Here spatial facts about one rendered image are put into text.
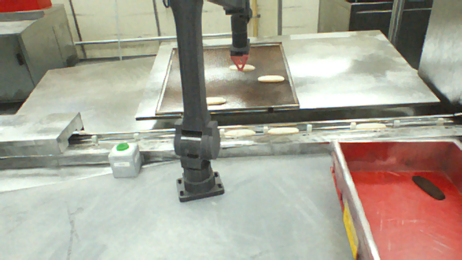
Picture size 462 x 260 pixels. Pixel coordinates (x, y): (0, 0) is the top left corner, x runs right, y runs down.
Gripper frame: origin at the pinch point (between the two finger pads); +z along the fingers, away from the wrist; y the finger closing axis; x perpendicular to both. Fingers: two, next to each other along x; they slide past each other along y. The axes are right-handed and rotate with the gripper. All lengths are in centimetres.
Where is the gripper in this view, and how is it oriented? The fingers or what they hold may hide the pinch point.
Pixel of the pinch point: (240, 66)
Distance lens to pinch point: 131.2
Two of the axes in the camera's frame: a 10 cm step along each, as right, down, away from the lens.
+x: -9.9, -0.3, 1.3
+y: 1.2, -6.4, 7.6
